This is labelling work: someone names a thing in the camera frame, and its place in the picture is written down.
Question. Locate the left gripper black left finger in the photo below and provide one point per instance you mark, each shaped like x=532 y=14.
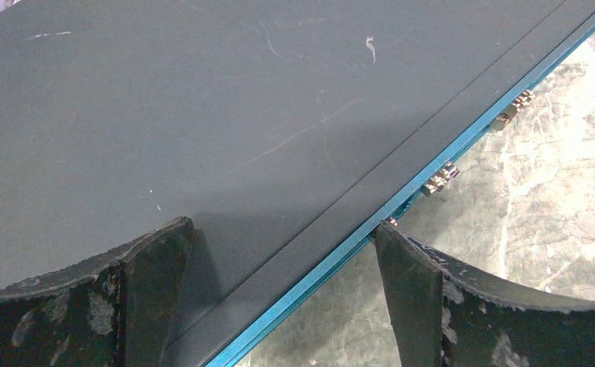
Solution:
x=112 y=309

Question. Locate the dark network switch box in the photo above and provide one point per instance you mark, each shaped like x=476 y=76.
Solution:
x=286 y=131

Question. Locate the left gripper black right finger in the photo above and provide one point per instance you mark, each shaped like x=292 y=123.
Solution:
x=445 y=312

